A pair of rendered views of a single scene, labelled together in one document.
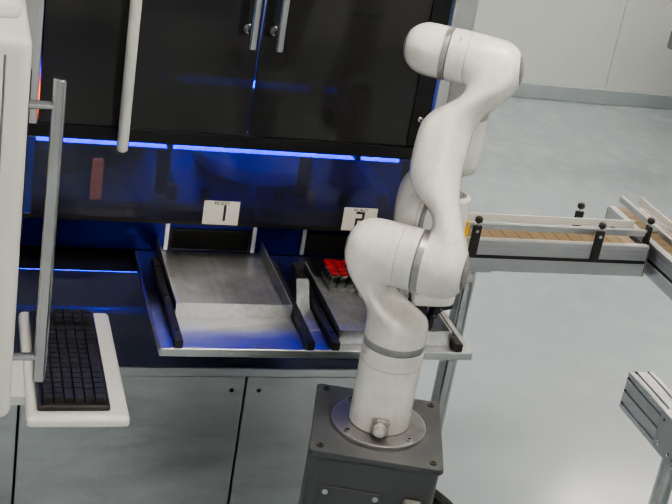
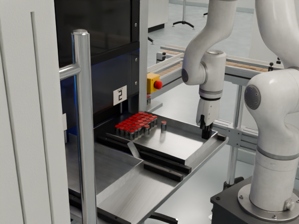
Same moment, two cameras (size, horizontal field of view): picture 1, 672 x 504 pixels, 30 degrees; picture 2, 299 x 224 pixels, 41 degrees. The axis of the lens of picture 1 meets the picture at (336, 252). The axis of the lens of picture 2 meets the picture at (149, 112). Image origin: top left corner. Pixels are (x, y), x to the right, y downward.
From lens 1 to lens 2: 1.85 m
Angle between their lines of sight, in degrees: 35
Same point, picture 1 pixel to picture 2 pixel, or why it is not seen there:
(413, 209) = (200, 70)
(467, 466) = not seen: hidden behind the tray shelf
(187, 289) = (70, 185)
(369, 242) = (281, 90)
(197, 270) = not seen: hidden behind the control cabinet
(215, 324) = (119, 198)
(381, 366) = (289, 167)
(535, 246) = (166, 78)
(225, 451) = not seen: outside the picture
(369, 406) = (282, 195)
